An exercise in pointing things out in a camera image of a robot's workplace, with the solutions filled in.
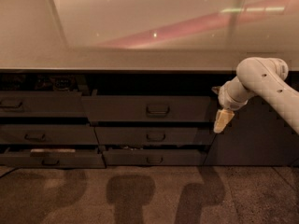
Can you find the dark clutter in left drawer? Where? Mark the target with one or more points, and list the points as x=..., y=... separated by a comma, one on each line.
x=33, y=82

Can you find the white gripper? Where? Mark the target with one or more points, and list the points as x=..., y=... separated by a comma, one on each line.
x=224, y=100

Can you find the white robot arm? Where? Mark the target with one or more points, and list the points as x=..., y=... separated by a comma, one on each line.
x=264, y=77

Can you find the dark drawer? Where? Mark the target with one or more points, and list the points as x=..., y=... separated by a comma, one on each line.
x=150, y=108
x=148, y=136
x=41, y=104
x=61, y=160
x=47, y=135
x=154, y=157

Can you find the light flat item in drawer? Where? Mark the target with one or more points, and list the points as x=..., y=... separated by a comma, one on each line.
x=53, y=150

